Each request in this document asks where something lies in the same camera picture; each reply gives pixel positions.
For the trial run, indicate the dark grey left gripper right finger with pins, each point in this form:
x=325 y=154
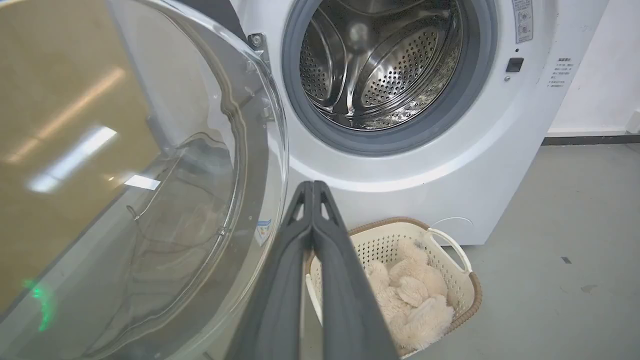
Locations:
x=350 y=300

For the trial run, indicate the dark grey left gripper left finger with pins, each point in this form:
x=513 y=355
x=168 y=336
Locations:
x=272 y=300

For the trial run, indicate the glass washer door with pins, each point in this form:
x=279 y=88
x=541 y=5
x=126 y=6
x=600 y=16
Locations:
x=150 y=175

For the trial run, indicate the white front-load washing machine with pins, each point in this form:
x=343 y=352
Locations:
x=450 y=165

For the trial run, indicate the stainless steel washing drum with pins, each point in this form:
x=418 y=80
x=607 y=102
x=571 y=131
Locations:
x=380 y=60

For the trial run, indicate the fluffy beige plush toy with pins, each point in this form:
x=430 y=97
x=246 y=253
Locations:
x=415 y=300

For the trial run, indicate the cream perforated laundry basket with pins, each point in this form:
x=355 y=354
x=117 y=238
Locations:
x=450 y=270

